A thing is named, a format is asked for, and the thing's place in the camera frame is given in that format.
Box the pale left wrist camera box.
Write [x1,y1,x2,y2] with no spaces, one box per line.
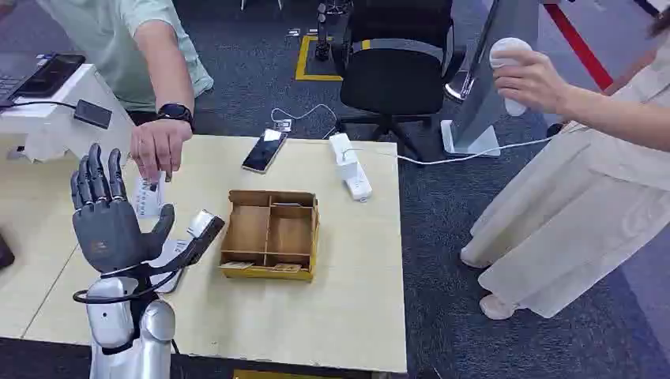
[183,208,227,265]

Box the thin white charger cable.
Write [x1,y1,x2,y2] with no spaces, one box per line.
[269,103,340,141]

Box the person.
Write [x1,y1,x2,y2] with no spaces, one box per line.
[459,5,670,321]
[35,0,215,184]

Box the black tripod stand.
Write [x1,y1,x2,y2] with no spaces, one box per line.
[313,0,352,62]

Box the long white power cable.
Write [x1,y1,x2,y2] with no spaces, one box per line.
[341,134,557,167]

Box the pale shoe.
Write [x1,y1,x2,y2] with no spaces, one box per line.
[460,244,492,270]
[478,293,520,321]

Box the black wristwatch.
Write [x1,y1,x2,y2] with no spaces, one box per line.
[156,103,196,130]

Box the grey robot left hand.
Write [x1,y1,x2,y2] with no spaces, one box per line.
[70,144,176,276]

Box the person's right hand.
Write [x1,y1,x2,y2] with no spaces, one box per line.
[491,47,570,114]

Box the black smartphone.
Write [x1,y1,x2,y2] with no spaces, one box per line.
[241,128,289,174]

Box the white power strip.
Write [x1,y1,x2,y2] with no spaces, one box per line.
[328,132,375,203]

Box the white printed card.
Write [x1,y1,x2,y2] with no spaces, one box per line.
[130,174,167,219]
[146,238,193,295]

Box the person's left hand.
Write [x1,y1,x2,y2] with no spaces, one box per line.
[130,118,194,184]

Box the white handheld controller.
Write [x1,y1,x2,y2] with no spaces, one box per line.
[488,36,534,118]

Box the white side desk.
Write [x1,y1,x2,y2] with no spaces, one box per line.
[0,63,136,164]

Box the black cable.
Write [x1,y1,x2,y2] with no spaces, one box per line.
[0,99,77,112]

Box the dark object at desk edge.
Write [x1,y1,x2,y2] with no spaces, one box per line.
[0,232,16,272]

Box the wooden compartment box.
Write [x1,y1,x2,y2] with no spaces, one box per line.
[218,189,321,283]

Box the dark laptop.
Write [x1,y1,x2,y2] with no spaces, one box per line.
[0,51,57,109]

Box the black office chair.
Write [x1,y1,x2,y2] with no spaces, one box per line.
[333,0,468,159]

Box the small black box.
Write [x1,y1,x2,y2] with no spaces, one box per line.
[73,99,114,131]

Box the grey monitor on stand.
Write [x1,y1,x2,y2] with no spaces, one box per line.
[440,0,541,157]

